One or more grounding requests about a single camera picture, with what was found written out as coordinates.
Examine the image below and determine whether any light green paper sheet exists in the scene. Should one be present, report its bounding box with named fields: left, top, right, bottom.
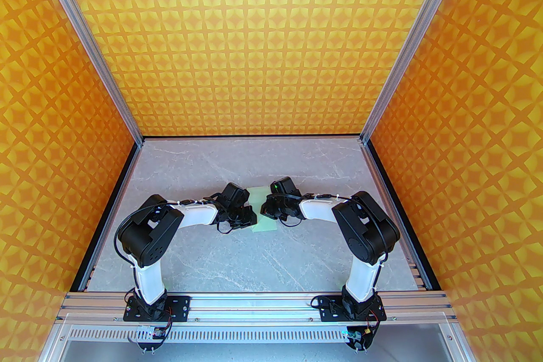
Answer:
left=247, top=185, right=279, bottom=233

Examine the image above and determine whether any thin black edge strip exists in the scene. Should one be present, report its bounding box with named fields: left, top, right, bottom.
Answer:
left=141, top=135, right=364, bottom=141

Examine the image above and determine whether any grooved aluminium mounting rail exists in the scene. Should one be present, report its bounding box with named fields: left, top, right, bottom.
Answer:
left=62, top=292, right=451, bottom=312

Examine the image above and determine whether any table side rail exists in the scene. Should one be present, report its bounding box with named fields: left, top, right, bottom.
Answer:
left=69, top=141, right=144, bottom=292
left=361, top=141, right=442, bottom=292

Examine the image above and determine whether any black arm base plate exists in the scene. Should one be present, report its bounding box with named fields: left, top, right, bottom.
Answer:
left=317, top=295, right=387, bottom=323
left=123, top=295, right=190, bottom=323

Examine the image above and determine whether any perforated white cable duct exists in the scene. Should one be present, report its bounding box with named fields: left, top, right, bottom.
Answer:
left=68, top=328, right=447, bottom=345

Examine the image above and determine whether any small controller board with wires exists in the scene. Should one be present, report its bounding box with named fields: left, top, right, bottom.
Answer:
left=346, top=324, right=374, bottom=352
left=136, top=324, right=168, bottom=352

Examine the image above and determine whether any aluminium corner post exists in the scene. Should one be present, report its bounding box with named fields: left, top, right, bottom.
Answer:
left=360, top=0, right=479, bottom=145
left=23, top=0, right=143, bottom=144

